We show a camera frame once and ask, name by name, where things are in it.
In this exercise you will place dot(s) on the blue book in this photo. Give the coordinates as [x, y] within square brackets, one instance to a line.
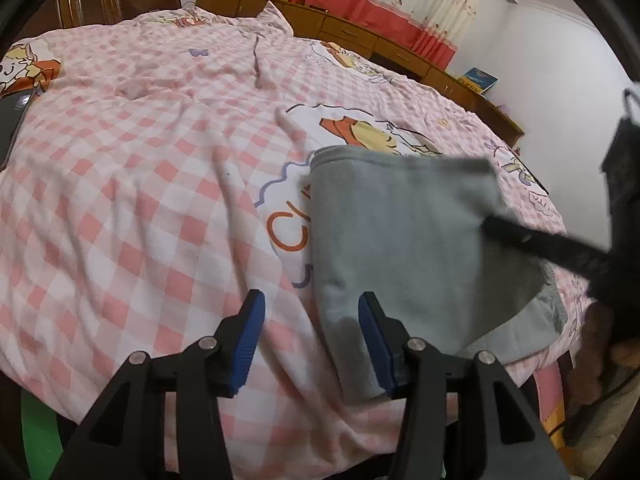
[479, 80]

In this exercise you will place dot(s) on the long wooden low cabinet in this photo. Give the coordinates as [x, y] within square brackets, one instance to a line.
[350, 30]

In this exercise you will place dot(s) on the grey pants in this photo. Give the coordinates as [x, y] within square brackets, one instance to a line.
[415, 250]

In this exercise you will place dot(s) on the dark tablet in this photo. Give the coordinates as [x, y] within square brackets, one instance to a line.
[12, 120]

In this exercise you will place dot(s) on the wooden wardrobe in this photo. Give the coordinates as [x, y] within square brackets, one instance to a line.
[105, 0]

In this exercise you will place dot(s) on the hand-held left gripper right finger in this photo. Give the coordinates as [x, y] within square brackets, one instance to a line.
[376, 347]

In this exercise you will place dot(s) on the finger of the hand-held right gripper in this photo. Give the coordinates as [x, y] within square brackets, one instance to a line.
[545, 247]

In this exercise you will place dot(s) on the person's right hand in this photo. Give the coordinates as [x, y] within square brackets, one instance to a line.
[597, 355]

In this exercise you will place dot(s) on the pink checkered blanket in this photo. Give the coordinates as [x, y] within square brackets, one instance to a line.
[140, 200]

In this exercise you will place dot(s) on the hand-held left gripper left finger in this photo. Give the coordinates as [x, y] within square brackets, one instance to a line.
[247, 342]

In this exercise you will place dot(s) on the red and white curtain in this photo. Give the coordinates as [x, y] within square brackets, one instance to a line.
[400, 5]

